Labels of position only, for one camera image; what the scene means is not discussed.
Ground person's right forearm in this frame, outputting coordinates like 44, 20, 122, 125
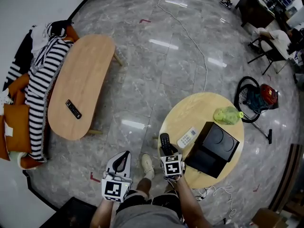
174, 174, 212, 228

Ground small orange cushion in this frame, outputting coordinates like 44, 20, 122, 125
8, 74, 30, 98

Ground dark blanket with white stripes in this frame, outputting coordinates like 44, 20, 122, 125
2, 29, 35, 91

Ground white extension cable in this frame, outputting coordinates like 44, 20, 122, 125
157, 0, 209, 93

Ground person's left shoe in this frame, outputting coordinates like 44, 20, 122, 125
141, 153, 155, 180

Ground curly white cable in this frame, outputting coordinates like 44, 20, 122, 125
204, 185, 238, 219

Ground person's left leg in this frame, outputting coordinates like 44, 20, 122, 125
136, 177, 152, 199

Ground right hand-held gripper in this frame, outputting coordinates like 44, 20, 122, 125
158, 146, 186, 178

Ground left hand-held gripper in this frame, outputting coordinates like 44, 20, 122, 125
101, 151, 133, 203

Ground white remote control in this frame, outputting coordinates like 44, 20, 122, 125
177, 126, 199, 149

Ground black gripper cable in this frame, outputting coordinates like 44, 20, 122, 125
163, 174, 207, 201

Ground person's black shorts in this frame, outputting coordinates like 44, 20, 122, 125
116, 190, 183, 223

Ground red vacuum cleaner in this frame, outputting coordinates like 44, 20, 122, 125
247, 84, 280, 115

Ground person's left forearm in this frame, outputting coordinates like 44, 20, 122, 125
89, 198, 114, 228

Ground black box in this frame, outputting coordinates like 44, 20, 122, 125
184, 121, 240, 179

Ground black remote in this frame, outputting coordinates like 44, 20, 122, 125
65, 99, 83, 120

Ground oval wooden table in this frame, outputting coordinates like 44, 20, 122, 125
47, 34, 124, 141

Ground vacuum wand with nozzle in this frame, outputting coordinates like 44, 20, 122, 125
242, 113, 273, 145

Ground black chair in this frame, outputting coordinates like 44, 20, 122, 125
247, 36, 292, 76

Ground cardboard box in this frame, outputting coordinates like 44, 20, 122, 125
251, 208, 289, 228

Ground dark wooden desk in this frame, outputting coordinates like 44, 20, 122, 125
235, 0, 276, 29

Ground large orange cushion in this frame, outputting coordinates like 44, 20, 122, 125
3, 103, 31, 154

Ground black vacuum hose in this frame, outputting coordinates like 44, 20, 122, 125
234, 76, 262, 124

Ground striped knitted blanket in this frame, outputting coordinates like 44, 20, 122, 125
25, 21, 74, 162

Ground brown wooden platform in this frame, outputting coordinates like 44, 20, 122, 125
269, 143, 304, 213

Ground white cloth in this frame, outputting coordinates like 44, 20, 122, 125
30, 24, 52, 57

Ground green plastic bottle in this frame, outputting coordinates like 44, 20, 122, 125
213, 106, 244, 125

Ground round wooden table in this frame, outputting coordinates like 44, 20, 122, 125
157, 92, 245, 190

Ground large black case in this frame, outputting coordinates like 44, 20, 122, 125
40, 197, 98, 228

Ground pale green cushion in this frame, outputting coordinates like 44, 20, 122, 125
9, 151, 28, 162

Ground person's grey shirt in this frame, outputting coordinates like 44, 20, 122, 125
111, 204, 188, 228

